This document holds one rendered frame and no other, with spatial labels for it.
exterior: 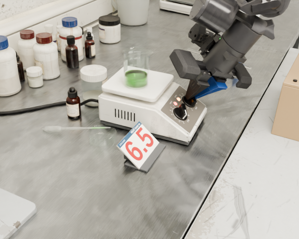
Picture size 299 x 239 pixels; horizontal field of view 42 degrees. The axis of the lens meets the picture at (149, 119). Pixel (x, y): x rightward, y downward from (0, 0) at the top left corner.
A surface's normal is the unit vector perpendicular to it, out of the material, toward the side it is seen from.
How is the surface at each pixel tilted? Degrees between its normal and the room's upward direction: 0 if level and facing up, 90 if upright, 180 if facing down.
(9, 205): 0
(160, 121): 90
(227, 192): 0
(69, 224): 0
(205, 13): 95
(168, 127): 90
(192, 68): 69
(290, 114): 90
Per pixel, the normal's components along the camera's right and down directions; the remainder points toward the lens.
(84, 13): 0.89, 0.26
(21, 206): 0.03, -0.85
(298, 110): -0.45, 0.46
